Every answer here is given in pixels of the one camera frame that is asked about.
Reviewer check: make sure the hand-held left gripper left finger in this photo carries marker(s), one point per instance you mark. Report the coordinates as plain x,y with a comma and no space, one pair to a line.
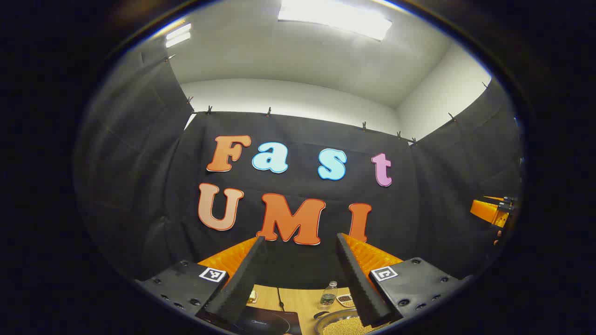
242,279

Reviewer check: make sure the pile of yellow soybeans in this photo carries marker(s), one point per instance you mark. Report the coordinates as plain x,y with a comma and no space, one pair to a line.
342,328

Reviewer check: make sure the small ceiling light panel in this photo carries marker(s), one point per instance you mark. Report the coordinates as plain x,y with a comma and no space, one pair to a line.
178,35

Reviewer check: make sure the black backdrop cloth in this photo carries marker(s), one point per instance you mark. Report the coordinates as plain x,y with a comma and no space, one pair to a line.
139,186

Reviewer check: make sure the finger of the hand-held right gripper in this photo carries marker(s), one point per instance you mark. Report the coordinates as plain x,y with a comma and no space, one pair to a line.
486,210

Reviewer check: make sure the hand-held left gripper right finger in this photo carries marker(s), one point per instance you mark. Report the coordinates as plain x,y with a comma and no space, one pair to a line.
361,288

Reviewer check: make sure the clear plastic water bottle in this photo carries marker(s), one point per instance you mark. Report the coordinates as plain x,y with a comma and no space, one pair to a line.
328,298

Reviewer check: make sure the row of small cloth clips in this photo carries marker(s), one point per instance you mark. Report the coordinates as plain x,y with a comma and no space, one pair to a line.
268,111

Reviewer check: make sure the black induction cooktop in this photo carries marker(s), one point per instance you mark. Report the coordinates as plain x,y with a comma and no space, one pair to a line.
260,323

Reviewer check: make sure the white divided dish with beans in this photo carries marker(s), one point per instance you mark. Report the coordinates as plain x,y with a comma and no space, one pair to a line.
345,300

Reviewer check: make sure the large ceiling light panel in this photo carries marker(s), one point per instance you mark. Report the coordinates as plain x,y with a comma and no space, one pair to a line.
335,16

